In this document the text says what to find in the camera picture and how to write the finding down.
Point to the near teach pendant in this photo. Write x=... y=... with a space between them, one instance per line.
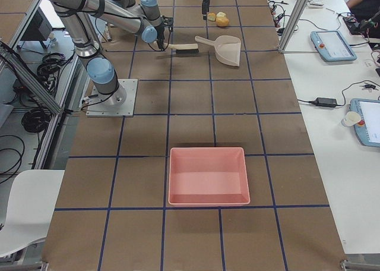
x=367 y=129

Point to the white plastic dustpan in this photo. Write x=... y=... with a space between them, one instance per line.
x=227 y=49

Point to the small orange bread piece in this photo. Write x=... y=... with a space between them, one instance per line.
x=211 y=16

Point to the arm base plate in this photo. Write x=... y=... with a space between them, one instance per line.
x=121 y=103

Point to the black power adapter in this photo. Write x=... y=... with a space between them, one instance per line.
x=324 y=102

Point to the teach pendant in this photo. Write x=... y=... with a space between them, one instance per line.
x=367 y=129
x=332 y=46

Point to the pink plastic bin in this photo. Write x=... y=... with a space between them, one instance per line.
x=208 y=176

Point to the round brown bread roll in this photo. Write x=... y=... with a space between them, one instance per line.
x=222 y=21

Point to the white chair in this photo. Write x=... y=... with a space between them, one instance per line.
x=31 y=204

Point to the paper cup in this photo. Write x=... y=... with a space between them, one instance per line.
x=351 y=118

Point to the aluminium frame post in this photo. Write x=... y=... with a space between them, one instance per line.
x=291 y=25

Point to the white hand brush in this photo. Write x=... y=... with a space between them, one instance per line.
x=183 y=48

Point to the far teach pendant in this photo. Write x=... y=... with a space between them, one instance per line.
x=332 y=46

